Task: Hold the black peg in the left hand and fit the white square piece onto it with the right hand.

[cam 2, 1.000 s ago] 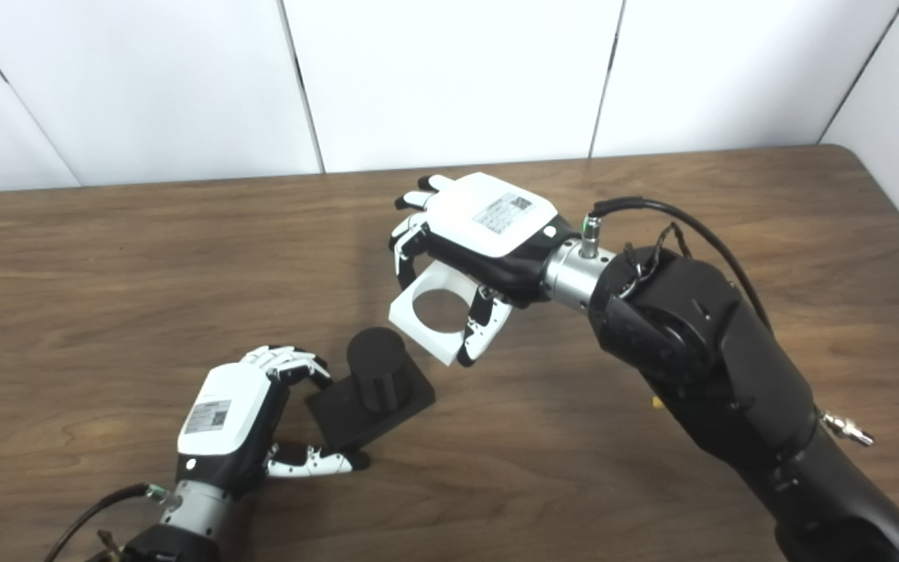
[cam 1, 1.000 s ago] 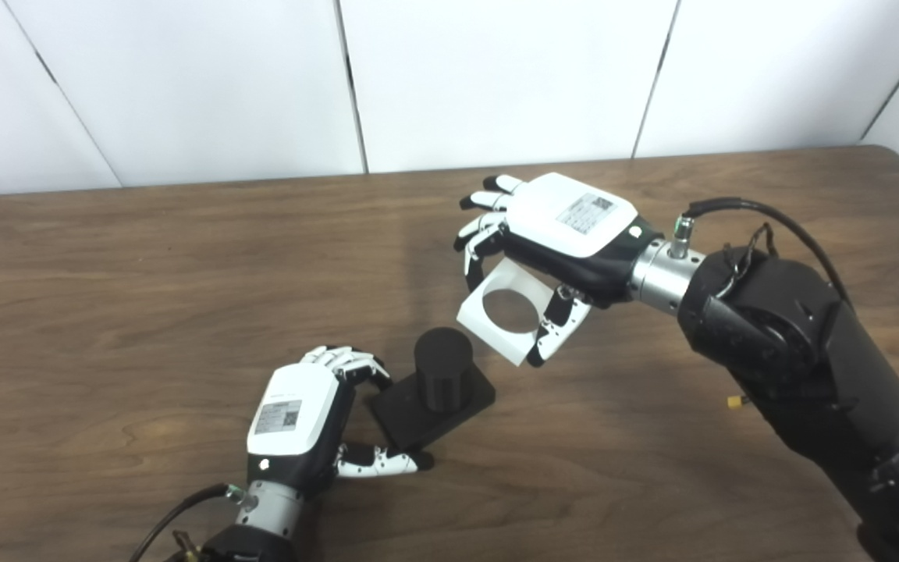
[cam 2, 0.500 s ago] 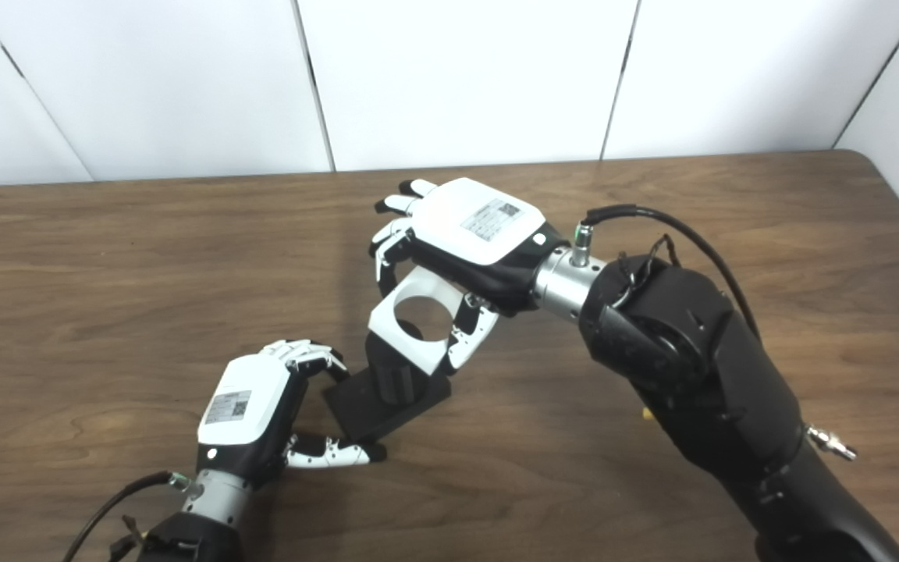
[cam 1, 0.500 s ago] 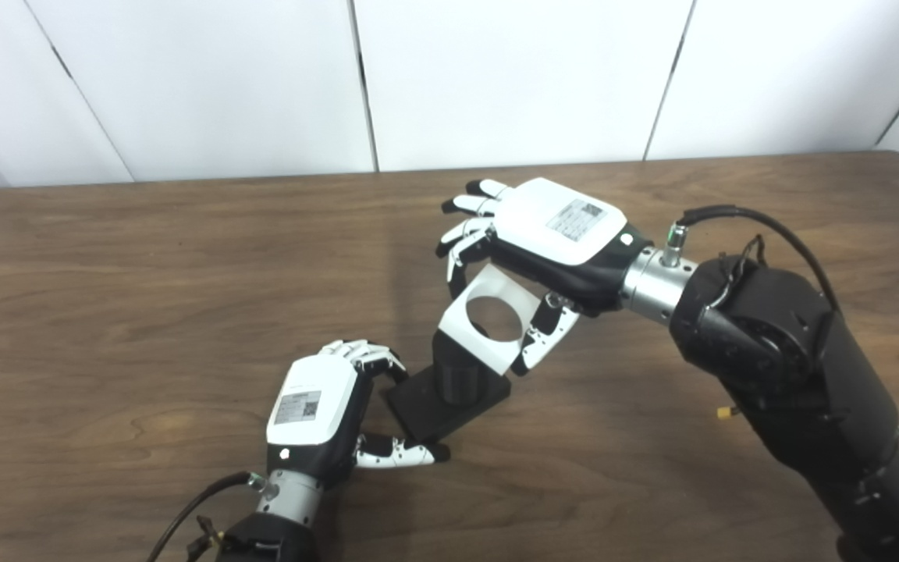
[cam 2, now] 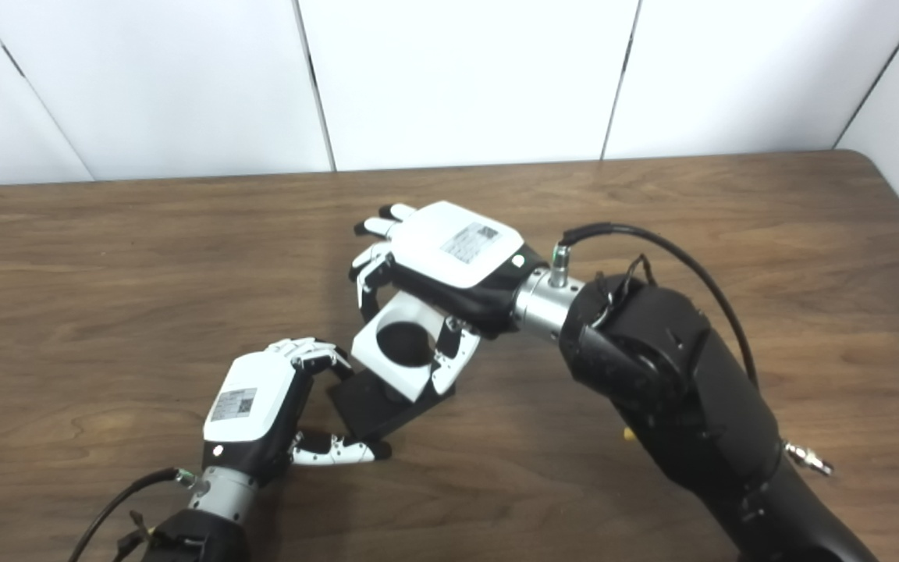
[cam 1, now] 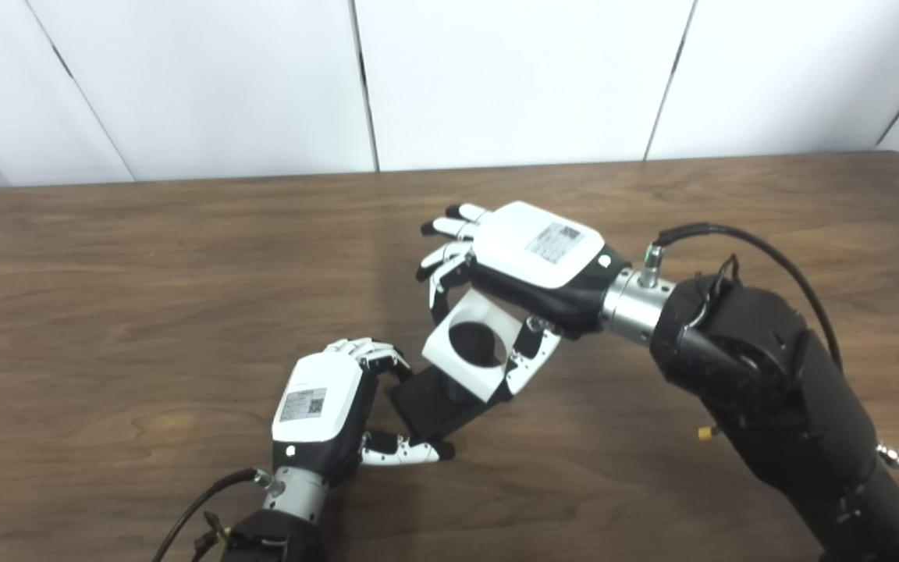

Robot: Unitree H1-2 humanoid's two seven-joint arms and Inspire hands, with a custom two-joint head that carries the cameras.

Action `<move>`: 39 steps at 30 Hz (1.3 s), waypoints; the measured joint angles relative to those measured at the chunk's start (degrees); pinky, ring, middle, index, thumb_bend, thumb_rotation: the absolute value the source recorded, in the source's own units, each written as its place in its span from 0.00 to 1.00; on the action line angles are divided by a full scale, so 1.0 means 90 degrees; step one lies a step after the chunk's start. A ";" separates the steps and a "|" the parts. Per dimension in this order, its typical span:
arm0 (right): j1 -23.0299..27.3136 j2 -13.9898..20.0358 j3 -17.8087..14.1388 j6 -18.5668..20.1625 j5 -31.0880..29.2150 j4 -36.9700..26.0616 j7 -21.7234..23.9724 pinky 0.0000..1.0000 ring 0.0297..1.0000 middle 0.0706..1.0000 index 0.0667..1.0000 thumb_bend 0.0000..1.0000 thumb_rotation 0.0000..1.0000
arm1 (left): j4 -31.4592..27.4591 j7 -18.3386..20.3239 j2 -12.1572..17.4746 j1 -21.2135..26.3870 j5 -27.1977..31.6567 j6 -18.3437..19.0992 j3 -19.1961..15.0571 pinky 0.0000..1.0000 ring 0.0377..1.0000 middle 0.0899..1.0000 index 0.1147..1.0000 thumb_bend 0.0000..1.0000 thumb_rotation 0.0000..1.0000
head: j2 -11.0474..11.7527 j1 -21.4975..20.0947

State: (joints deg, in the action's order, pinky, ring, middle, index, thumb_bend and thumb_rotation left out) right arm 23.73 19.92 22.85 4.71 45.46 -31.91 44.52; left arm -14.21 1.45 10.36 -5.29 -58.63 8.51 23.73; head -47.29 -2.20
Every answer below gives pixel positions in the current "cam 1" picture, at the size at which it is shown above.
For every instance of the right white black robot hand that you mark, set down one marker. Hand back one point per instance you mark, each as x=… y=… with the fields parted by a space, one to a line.
x=535 y=257

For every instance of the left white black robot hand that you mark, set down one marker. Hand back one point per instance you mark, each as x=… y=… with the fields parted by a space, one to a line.
x=317 y=406

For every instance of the black peg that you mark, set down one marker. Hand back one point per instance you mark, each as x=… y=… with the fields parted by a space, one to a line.
x=434 y=406

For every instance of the white square piece with hole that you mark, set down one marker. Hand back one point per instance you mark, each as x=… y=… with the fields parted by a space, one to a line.
x=445 y=363

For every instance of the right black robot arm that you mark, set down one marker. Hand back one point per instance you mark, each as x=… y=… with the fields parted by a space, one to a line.
x=769 y=375

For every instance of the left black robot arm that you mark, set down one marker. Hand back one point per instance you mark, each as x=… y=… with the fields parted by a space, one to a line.
x=278 y=538

